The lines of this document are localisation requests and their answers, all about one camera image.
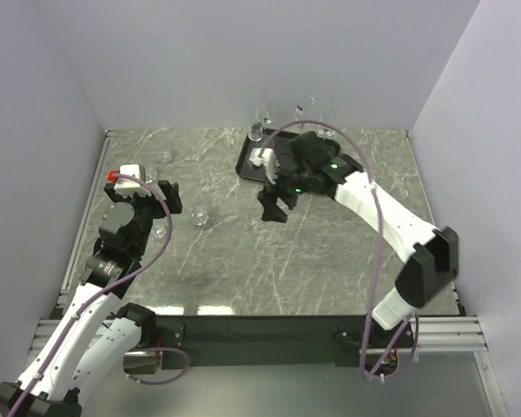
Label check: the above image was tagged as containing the black rectangular tray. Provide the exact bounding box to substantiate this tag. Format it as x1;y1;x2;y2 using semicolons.
235;131;352;191

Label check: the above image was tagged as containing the champagne flute with dark mark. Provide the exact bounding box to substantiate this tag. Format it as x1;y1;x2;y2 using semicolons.
295;95;314;130

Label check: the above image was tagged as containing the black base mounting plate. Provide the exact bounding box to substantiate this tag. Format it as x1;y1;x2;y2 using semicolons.
155;314;413;371

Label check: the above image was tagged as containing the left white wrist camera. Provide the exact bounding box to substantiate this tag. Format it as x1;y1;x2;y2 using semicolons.
108;164;148;196

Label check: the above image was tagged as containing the clear flute glass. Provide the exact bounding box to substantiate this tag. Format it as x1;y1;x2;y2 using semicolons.
319;98;340;139

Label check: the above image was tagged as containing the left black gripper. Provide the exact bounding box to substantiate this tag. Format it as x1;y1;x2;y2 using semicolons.
105;179;181;257

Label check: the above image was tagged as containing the clear wine glass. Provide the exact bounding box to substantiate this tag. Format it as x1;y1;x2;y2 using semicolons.
256;85;274;138

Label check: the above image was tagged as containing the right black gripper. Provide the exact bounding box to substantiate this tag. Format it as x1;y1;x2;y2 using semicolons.
257;161;312;224

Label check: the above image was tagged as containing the small stemmed glass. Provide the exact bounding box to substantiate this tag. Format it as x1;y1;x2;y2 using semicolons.
247;101;264;142

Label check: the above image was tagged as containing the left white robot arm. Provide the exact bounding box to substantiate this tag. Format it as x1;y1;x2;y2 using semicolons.
0;173;182;416

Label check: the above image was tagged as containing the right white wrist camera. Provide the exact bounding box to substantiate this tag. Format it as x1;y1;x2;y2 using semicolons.
248;148;280;185

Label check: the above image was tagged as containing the clear glass tumbler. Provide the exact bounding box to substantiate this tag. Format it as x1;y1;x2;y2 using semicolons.
189;200;210;226

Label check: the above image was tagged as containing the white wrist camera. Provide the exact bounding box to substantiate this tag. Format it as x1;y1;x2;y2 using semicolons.
248;148;280;185
108;164;148;196

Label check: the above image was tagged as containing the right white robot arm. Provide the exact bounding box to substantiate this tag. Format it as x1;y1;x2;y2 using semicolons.
248;132;459;347

